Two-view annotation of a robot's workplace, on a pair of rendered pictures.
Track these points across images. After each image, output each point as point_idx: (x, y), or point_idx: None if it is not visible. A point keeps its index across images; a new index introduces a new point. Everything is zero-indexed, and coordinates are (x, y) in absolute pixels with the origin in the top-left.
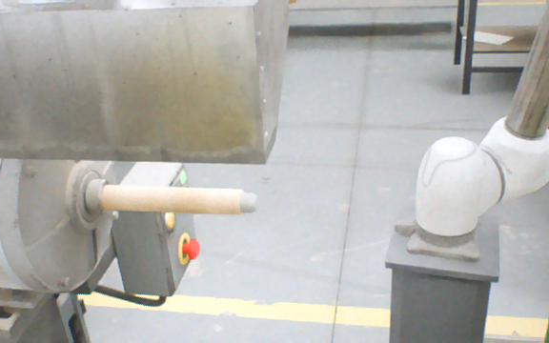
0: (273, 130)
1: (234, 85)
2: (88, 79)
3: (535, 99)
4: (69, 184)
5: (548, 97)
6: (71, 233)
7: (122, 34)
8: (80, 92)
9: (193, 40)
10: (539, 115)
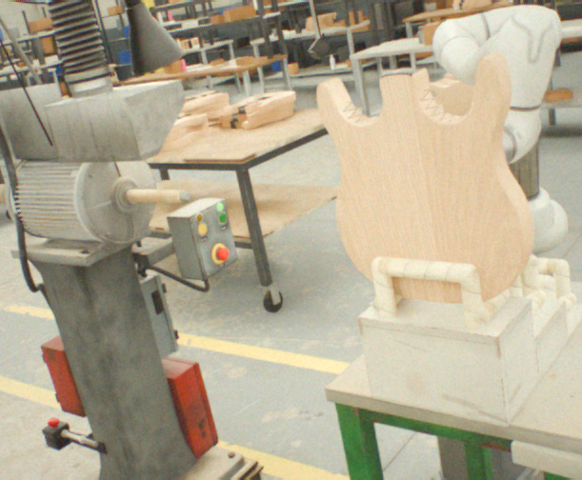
0: (153, 149)
1: (127, 128)
2: (88, 128)
3: (509, 165)
4: (113, 186)
5: (517, 163)
6: (113, 210)
7: (94, 110)
8: (87, 133)
9: (112, 110)
10: (517, 179)
